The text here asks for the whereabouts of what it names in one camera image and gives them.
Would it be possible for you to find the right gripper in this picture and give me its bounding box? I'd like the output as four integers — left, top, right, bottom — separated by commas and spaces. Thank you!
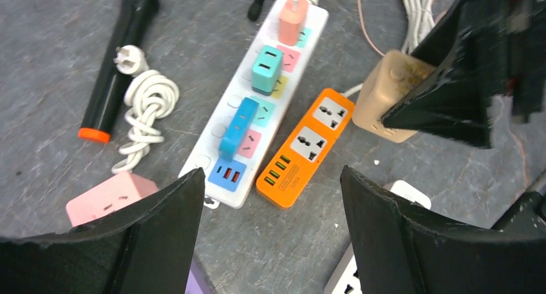
381, 0, 545, 148

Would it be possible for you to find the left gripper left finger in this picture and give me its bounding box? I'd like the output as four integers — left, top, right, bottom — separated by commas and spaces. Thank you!
1, 169, 205, 293

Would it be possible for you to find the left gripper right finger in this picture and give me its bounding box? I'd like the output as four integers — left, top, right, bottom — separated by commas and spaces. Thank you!
340, 167, 545, 293

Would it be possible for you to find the tan cube socket adapter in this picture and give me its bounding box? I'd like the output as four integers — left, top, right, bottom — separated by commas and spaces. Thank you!
352, 50, 435, 143

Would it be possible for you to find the pink cube socket adapter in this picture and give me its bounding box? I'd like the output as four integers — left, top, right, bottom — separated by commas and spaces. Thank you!
66, 171, 158, 227

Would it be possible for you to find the blue plug adapter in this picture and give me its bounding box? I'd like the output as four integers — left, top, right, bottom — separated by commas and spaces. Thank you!
218, 98, 259, 160

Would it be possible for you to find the salmon pink usb charger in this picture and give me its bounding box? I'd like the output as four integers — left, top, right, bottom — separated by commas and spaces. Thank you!
278, 0, 309, 46

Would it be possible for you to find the teal usb charger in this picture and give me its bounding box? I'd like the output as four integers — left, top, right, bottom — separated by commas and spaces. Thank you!
250, 45, 283, 96

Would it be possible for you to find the purple power strip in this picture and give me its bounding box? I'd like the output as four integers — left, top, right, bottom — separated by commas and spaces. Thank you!
185, 260, 212, 294

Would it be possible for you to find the white small power strip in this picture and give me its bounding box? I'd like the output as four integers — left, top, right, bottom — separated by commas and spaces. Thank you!
324, 180, 431, 294

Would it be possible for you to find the white multicolour power strip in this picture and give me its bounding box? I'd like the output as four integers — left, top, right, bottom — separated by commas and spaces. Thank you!
180, 0, 329, 209

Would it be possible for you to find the orange power strip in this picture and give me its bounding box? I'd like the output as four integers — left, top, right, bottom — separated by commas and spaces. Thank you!
256, 88, 355, 209

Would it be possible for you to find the black music stand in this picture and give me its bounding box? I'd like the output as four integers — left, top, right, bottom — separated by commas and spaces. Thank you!
247, 0, 265, 22

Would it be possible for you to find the black microphone orange end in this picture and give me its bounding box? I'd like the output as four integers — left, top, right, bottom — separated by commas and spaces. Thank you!
78, 0, 160, 143

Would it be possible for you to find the white cord orange strip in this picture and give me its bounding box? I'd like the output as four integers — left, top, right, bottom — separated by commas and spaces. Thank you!
342, 0, 436, 98

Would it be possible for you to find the thin pink usb cable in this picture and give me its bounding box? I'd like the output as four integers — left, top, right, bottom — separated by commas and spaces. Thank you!
355, 0, 387, 58

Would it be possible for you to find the white coiled cord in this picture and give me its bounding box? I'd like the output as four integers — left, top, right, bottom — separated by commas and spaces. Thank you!
111, 44, 181, 175

